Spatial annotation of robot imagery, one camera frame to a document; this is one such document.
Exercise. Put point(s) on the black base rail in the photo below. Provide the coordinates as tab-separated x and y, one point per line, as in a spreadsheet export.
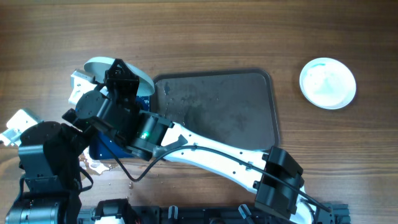
339	214

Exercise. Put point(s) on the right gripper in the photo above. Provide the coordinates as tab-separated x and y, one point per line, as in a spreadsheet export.
129	80

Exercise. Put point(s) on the dark brown serving tray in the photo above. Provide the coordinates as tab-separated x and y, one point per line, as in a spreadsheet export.
235	107

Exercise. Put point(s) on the white plate blue stain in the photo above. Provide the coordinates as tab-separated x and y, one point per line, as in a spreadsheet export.
327	83

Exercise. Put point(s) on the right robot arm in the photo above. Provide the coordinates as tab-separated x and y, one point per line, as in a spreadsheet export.
104	94

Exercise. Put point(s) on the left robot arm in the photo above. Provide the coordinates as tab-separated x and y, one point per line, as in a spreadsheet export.
50	188

